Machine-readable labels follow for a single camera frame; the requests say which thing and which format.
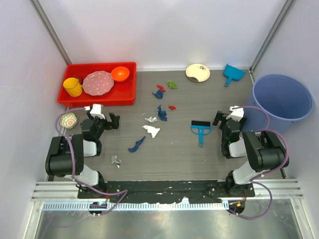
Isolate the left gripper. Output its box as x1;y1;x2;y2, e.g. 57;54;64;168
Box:
87;111;119;140

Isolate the blue hand brush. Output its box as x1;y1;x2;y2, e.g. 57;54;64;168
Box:
190;120;211;147

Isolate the blue dustpan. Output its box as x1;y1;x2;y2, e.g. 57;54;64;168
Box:
223;64;245;87

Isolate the blue plastic bucket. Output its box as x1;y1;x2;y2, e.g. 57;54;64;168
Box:
243;74;314;133

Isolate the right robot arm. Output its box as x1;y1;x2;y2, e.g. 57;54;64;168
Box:
212;108;289;197

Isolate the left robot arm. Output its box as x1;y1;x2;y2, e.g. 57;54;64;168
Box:
45;113;120;199

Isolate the red plastic tray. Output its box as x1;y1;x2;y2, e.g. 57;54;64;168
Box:
57;62;137;108

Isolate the long blue paper scrap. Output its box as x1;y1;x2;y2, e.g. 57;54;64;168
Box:
128;136;146;153

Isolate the grey white paper scrap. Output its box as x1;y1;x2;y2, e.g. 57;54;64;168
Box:
111;155;121;168

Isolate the small white paper scrap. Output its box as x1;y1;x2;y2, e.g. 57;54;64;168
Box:
145;117;158;123

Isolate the large white paper scrap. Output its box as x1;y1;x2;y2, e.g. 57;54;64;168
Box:
142;125;160;138

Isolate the pink polka dot plate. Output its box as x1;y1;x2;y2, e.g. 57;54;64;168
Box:
82;71;114;96

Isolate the small red paper scrap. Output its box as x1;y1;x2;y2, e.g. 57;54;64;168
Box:
168;106;176;111

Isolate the small floral bowl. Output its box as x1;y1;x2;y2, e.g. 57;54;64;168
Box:
59;113;78;129

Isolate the blue paper scrap middle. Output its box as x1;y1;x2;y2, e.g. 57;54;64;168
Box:
158;105;167;121

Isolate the orange bowl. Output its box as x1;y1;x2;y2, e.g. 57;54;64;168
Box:
111;66;130;83

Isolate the cream round plate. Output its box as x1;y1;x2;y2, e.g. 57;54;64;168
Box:
186;63;210;83

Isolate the blue paper scrap upper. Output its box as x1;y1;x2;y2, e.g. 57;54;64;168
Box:
152;90;163;99

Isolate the yellow mug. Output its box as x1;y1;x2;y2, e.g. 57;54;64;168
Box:
63;77;82;98

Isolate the green paper scrap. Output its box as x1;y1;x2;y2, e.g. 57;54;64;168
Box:
167;80;178;89

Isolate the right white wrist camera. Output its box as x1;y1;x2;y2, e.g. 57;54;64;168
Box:
227;106;244;122

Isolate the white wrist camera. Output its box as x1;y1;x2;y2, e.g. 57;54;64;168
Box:
227;106;244;122
89;104;105;119

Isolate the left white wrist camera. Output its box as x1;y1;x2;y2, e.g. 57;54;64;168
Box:
89;104;105;119

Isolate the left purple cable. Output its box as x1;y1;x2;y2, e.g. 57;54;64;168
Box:
55;106;128;216

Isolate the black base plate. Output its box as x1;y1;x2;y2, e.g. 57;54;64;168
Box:
77;179;256;205

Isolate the white slotted cable duct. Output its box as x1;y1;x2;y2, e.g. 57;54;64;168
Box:
42;199;229;212

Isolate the aluminium front rail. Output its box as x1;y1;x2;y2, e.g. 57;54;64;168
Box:
31;179;304;201

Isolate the right aluminium corner post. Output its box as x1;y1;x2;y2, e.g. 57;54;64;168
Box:
249;0;296;74

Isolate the aluminium corner post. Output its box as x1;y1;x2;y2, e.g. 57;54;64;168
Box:
249;0;296;74
30;0;72;65

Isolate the left aluminium corner post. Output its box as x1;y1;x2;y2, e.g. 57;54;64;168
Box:
30;0;72;65

